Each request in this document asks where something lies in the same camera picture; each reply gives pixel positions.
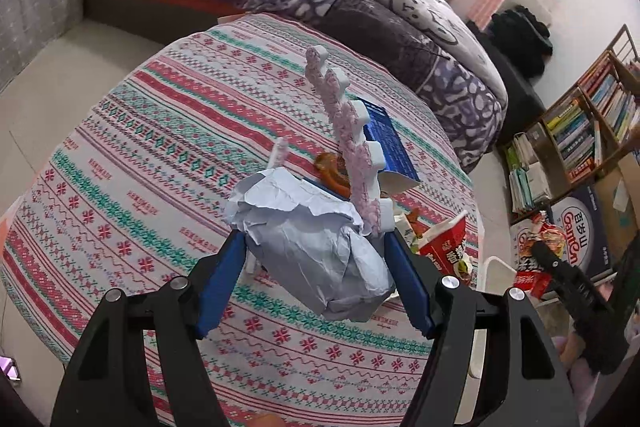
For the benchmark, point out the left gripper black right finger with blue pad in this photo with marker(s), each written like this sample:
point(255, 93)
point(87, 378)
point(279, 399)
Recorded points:
point(523, 381)

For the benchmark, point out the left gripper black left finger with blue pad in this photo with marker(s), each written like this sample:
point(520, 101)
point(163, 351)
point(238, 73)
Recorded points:
point(106, 382)

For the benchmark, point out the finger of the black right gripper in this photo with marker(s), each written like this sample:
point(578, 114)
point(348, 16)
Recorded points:
point(600, 321)

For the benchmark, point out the grey paper ball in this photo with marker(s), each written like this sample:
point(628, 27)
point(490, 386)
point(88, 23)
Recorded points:
point(311, 243)

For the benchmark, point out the blue cardboard box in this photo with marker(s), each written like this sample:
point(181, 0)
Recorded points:
point(399, 174)

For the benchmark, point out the smartphone on floor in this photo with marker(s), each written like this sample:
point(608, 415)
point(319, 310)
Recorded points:
point(10, 370)

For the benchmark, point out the blue Ganten water carton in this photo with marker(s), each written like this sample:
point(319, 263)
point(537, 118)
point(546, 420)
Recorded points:
point(579, 217)

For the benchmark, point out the red instant noodle cup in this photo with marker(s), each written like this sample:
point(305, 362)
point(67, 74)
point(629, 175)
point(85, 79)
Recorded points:
point(444, 244)

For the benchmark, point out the patterned striped tablecloth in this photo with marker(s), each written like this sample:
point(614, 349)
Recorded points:
point(134, 196)

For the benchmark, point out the wooden bookshelf with books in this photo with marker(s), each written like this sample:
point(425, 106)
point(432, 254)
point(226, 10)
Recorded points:
point(581, 136)

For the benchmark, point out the pink white foam strip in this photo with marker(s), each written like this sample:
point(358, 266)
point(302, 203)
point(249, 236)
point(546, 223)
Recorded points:
point(363, 158)

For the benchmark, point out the purple patterned bed blanket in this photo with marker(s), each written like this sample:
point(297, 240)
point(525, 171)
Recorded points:
point(440, 60)

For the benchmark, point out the orange snack wrapper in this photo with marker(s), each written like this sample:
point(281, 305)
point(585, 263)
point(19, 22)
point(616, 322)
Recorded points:
point(332, 173)

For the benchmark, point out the black clothes pile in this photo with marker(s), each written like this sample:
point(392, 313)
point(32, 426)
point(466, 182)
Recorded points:
point(522, 39)

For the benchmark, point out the pink checked cloth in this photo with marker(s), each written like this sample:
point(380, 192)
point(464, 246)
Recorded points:
point(482, 10)

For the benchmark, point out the grey padded cushion panel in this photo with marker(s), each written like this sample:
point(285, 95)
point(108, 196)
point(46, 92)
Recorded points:
point(27, 26)

